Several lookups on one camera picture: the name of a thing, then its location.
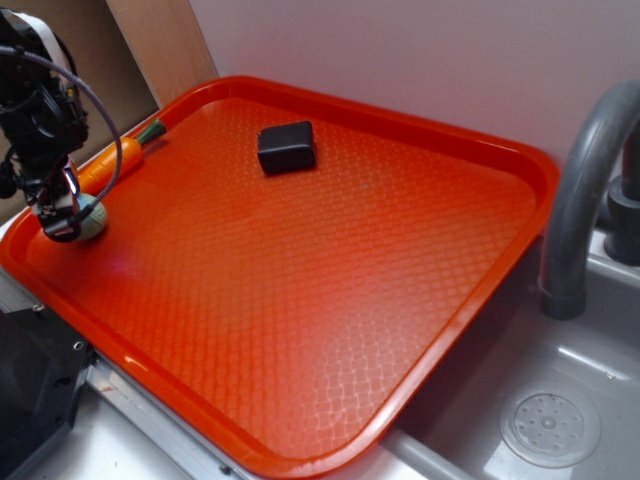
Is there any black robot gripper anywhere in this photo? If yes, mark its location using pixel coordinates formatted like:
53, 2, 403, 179
1, 9, 88, 243

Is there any grey braided cable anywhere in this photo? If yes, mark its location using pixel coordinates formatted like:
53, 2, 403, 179
0, 43, 124, 221

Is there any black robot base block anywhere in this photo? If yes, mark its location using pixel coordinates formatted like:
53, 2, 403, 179
1, 304, 93, 479

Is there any brown cardboard panel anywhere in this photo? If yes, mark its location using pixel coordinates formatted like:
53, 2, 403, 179
0, 0, 162, 226

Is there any grey plastic toy sink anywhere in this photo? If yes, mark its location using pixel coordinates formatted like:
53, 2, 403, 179
379, 219, 640, 480

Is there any black rectangular block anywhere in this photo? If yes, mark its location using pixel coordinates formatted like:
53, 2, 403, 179
257, 121, 316, 175

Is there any light wooden board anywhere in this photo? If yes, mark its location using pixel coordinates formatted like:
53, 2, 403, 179
107, 0, 218, 108

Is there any orange plastic serving tray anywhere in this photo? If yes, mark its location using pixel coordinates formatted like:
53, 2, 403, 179
1, 77, 559, 479

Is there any orange toy carrot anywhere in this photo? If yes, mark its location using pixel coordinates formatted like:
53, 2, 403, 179
79, 119, 167, 196

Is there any dark faucet handle knob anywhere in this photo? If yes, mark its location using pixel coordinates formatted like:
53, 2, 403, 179
604, 127, 639, 266

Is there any light green textured ball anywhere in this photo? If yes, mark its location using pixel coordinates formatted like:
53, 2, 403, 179
69, 193, 108, 241

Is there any grey curved sink faucet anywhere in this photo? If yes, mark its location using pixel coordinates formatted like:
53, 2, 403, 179
538, 80, 639, 320

